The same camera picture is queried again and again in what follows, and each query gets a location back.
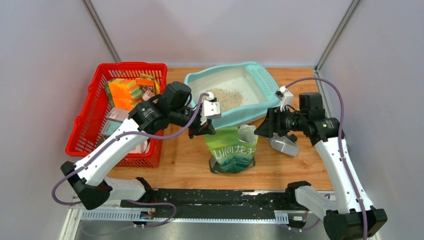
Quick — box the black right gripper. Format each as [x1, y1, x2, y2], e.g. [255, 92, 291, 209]
[253, 105, 307, 139]

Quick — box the green cat litter bag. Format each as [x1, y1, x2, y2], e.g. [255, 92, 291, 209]
[204, 124, 259, 174]

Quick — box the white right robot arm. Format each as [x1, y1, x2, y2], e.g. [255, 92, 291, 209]
[254, 90, 388, 240]

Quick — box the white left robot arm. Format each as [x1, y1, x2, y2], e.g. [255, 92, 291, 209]
[51, 81, 222, 210]

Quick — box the beige cat litter pile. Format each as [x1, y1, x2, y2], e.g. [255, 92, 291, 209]
[207, 87, 244, 112]

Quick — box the light blue litter box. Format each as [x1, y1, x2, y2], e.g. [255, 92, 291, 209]
[184, 61, 281, 129]

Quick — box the pink sponge box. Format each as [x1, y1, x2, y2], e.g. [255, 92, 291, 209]
[105, 107, 130, 123]

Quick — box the teal sponge box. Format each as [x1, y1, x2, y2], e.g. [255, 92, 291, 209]
[100, 120, 122, 136]

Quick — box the orange sponge pack lower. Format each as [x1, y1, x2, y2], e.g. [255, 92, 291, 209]
[112, 97, 143, 111]

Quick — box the orange sponge pack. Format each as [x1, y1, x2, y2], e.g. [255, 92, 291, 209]
[112, 97, 143, 111]
[106, 78, 143, 99]

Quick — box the orange sponge pack upper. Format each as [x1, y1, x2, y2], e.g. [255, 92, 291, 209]
[106, 78, 143, 99]

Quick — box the red plastic basket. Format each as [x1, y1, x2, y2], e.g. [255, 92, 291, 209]
[65, 62, 168, 157]

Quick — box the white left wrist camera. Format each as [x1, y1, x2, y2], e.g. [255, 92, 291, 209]
[199, 92, 222, 125]

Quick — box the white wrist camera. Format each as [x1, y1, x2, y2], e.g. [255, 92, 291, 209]
[274, 86, 294, 112]
[199, 92, 222, 125]

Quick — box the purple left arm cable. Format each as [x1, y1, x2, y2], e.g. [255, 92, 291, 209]
[51, 92, 211, 229]

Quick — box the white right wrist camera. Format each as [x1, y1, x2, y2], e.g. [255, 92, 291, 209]
[274, 86, 294, 112]

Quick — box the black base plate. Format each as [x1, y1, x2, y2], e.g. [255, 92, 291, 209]
[141, 188, 312, 221]

